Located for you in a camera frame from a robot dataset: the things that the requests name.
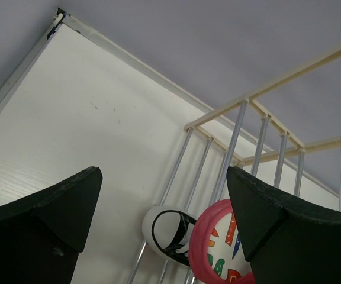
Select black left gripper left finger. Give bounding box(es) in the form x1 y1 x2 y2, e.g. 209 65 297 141
0 167 102 283

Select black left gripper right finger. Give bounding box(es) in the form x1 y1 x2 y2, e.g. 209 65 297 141
226 167 341 283

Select pink green flip-flop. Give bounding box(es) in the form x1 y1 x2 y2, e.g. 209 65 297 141
188 199 255 284

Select cream and chrome shoe shelf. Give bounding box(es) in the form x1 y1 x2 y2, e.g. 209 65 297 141
127 32 341 284

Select black canvas sneaker white laces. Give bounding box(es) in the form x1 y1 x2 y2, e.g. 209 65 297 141
142 205 197 267

